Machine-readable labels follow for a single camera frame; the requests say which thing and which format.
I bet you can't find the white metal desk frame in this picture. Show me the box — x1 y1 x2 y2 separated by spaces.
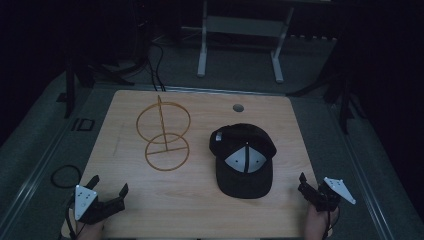
181 0 296 85

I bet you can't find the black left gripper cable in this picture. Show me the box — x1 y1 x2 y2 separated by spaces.
65 199 86 240

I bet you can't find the black cap with white panels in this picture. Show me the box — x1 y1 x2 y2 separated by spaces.
208 123 278 200

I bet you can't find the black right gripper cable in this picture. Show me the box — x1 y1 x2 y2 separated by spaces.
321 205 341 240

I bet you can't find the black cable loop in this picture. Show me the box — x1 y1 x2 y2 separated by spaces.
50 164 83 190

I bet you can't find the black floor cable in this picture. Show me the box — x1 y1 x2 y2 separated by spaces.
151 42 167 93

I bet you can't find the person's right hand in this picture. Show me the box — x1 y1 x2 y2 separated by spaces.
305 203 340 240

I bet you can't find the gold wire stand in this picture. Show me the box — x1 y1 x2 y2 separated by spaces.
135 94 192 173

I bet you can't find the person's left hand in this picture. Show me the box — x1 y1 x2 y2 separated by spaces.
75 219 106 240

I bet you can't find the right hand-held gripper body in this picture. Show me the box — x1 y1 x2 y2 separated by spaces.
311 176 357 213

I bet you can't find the grey metal floor rail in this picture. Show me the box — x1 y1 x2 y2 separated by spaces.
0 119 76 234
342 133 399 240

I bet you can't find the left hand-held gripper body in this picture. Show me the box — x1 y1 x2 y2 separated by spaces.
67 184 126 225

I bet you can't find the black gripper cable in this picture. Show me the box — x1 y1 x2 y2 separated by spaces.
321 205 341 240
65 199 86 240

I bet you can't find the black metal stand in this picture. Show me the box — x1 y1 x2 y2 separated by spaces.
285 59 368 135
55 54 135 120

